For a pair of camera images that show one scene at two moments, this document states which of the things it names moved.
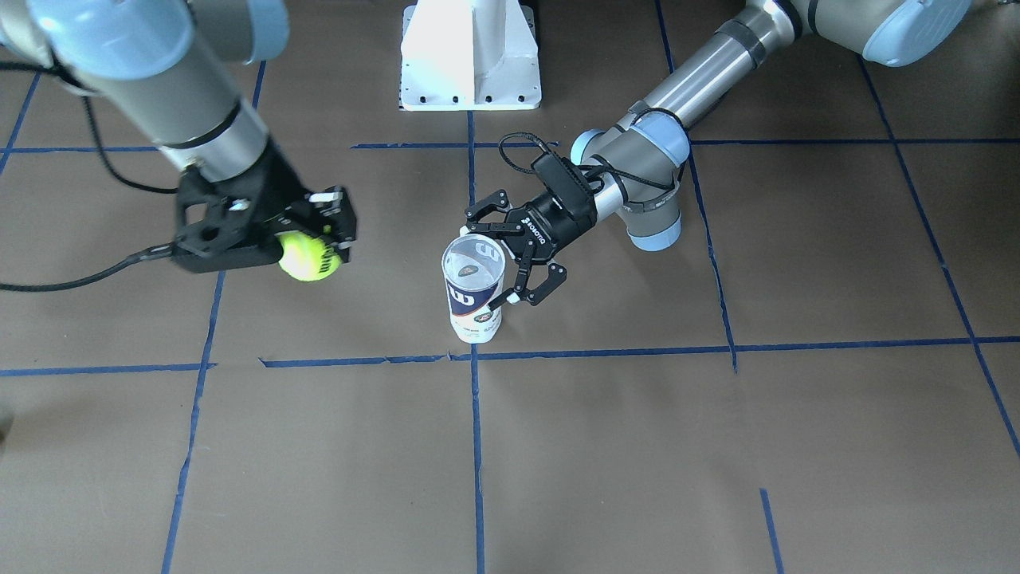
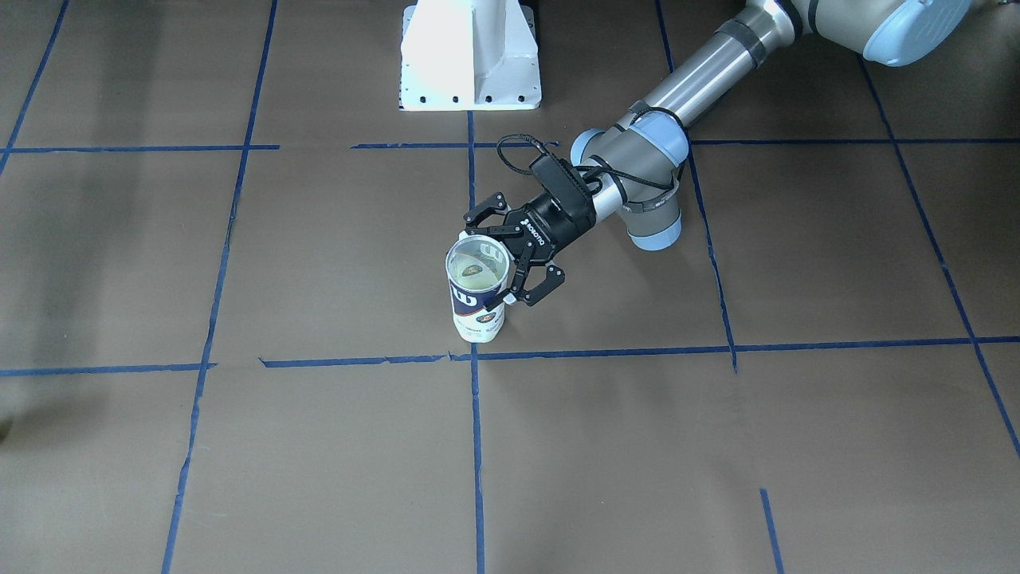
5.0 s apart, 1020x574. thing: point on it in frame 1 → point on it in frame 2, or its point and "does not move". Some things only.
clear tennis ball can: x=473 y=268 does not move
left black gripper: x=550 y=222 does not move
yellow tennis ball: x=307 y=258 → x=478 y=272
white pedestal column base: x=468 y=55 does not move
